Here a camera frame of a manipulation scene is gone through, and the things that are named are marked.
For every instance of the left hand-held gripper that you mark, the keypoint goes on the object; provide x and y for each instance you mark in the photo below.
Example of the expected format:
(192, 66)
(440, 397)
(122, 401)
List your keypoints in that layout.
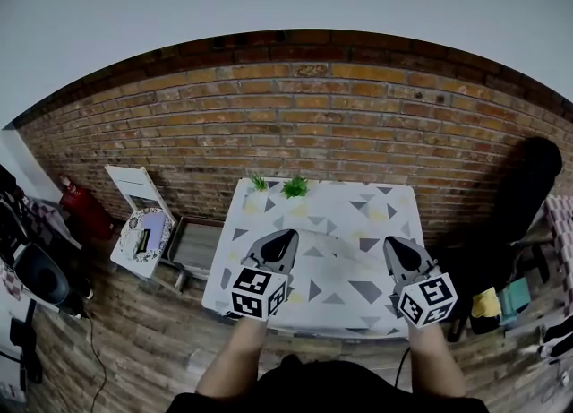
(255, 295)

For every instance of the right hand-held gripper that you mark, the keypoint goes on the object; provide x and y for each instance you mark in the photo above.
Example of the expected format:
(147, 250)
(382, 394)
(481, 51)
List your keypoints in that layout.
(427, 298)

